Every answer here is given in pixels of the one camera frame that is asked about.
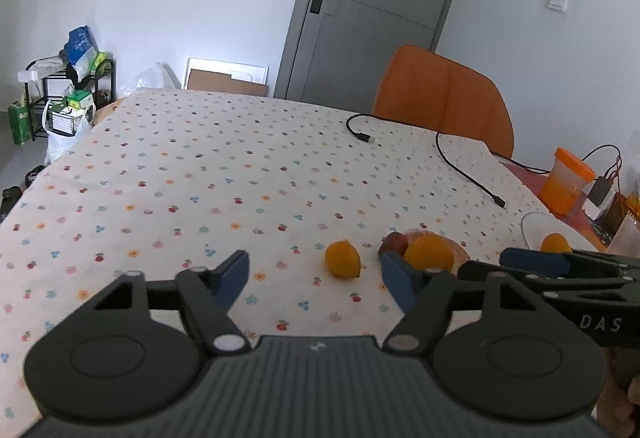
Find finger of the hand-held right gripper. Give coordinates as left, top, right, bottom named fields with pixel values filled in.
left=457, top=260, right=640, bottom=305
left=499, top=247, right=640, bottom=281

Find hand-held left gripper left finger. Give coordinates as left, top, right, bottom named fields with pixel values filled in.
left=92, top=249, right=252, bottom=359

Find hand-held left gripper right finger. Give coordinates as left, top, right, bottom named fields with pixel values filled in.
left=380, top=252, right=548, bottom=359

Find orange mandarin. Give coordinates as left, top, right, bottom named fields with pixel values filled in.
left=541, top=232, right=573, bottom=254
left=403, top=235, right=453, bottom=272

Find white plate with blue rim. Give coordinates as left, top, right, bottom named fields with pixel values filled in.
left=520, top=211, right=608, bottom=253

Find dark red fruit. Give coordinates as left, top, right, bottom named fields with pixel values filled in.
left=378, top=232, right=410, bottom=259

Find small orange kumquat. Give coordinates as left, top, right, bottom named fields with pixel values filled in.
left=324, top=240, right=362, bottom=280

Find peeled mandarin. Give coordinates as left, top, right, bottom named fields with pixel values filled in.
left=407, top=229, right=472, bottom=275

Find person's right hand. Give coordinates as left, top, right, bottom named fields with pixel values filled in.
left=597, top=348, right=640, bottom=438

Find ribbed clear glass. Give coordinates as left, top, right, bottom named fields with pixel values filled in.
left=606, top=213, right=640, bottom=258

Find orange lidded plastic cup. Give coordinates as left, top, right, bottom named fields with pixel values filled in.
left=541, top=147, right=597, bottom=215

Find power adapter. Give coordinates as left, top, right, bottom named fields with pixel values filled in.
left=582, top=176, right=615, bottom=220

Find orange chair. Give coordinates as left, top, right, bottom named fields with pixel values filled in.
left=371, top=44, right=515, bottom=160

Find brown cardboard sheet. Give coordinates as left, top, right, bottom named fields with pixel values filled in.
left=187, top=68, right=269, bottom=98

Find white board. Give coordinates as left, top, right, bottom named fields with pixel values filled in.
left=185, top=57, right=270, bottom=91

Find clear plastic bag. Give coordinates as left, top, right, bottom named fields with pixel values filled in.
left=122, top=62, right=181, bottom=98

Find white plastic bag with box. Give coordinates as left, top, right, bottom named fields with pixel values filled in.
left=44, top=90, right=96, bottom=165

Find black metal rack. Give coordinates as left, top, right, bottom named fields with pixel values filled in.
left=25, top=58, right=117, bottom=142

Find black shoe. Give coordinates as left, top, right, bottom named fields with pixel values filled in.
left=0, top=185, right=24, bottom=221

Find green box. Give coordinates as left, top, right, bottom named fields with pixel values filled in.
left=7, top=100, right=31, bottom=146

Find blue bag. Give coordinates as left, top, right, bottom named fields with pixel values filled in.
left=67, top=25, right=99, bottom=67

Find black usb cable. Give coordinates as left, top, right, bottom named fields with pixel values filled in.
left=434, top=131, right=551, bottom=209
left=346, top=113, right=377, bottom=144

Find red wires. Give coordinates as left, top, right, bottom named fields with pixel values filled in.
left=602, top=157, right=627, bottom=199

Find black adapter cable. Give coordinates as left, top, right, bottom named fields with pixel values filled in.
left=580, top=145, right=622, bottom=179

